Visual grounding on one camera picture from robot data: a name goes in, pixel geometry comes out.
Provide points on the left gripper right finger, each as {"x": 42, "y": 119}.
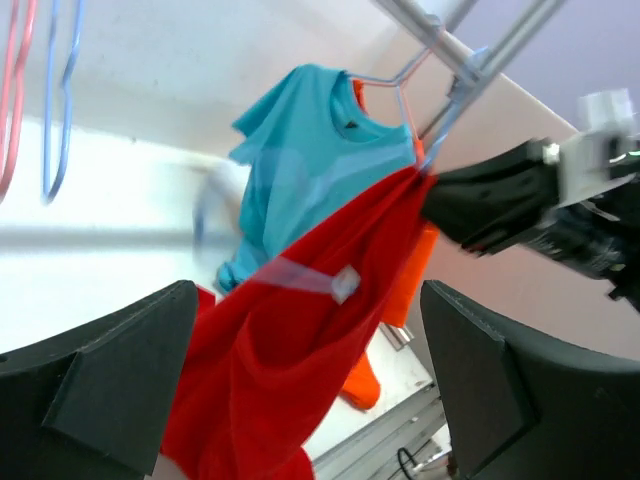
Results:
{"x": 521, "y": 404}

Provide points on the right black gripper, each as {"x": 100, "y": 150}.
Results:
{"x": 489, "y": 206}

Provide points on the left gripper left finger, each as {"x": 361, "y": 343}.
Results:
{"x": 93, "y": 402}

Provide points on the red t shirt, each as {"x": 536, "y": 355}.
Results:
{"x": 266, "y": 363}

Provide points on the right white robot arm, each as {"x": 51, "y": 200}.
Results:
{"x": 597, "y": 238}

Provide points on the pink hanger holding shirt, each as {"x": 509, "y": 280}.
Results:
{"x": 400, "y": 90}

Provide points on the orange t shirt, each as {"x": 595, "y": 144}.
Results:
{"x": 362, "y": 388}

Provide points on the light blue t shirt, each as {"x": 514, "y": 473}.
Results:
{"x": 310, "y": 149}

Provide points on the aluminium right frame post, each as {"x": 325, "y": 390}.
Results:
{"x": 527, "y": 25}

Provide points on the aluminium front rail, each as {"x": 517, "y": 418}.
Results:
{"x": 371, "y": 453}

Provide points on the aluminium rail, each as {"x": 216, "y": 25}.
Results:
{"x": 428, "y": 29}
{"x": 371, "y": 453}

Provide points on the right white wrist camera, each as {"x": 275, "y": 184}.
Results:
{"x": 601, "y": 157}

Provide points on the aluminium top rail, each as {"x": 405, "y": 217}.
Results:
{"x": 428, "y": 29}

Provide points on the pink wire hanger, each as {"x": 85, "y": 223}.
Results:
{"x": 12, "y": 89}

